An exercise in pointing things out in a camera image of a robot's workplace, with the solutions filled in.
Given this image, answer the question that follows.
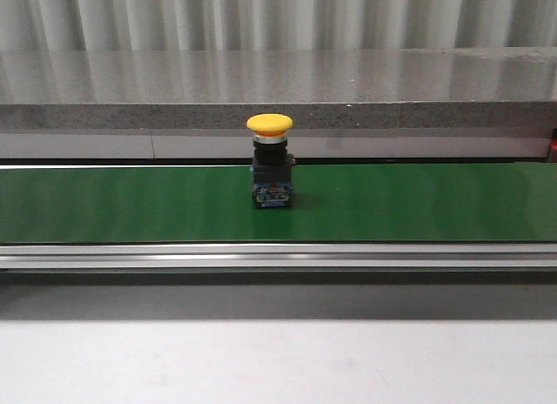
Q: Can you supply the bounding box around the grey speckled stone counter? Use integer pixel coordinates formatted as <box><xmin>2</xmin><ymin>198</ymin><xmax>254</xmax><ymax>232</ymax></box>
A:
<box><xmin>1</xmin><ymin>47</ymin><xmax>556</xmax><ymax>160</ymax></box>

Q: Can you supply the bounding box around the white pleated curtain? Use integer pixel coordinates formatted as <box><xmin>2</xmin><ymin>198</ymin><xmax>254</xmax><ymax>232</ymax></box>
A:
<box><xmin>1</xmin><ymin>0</ymin><xmax>556</xmax><ymax>51</ymax></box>

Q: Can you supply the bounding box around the yellow mushroom push button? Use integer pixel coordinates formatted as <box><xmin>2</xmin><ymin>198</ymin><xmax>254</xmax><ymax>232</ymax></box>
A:
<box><xmin>246</xmin><ymin>113</ymin><xmax>296</xmax><ymax>208</ymax></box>

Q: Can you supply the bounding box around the aluminium conveyor frame rail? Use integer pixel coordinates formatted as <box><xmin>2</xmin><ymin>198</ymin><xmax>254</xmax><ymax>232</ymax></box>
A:
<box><xmin>1</xmin><ymin>242</ymin><xmax>556</xmax><ymax>272</ymax></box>

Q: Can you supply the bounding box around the green conveyor belt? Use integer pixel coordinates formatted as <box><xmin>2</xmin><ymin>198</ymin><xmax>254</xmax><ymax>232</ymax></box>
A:
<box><xmin>1</xmin><ymin>162</ymin><xmax>556</xmax><ymax>244</ymax></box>

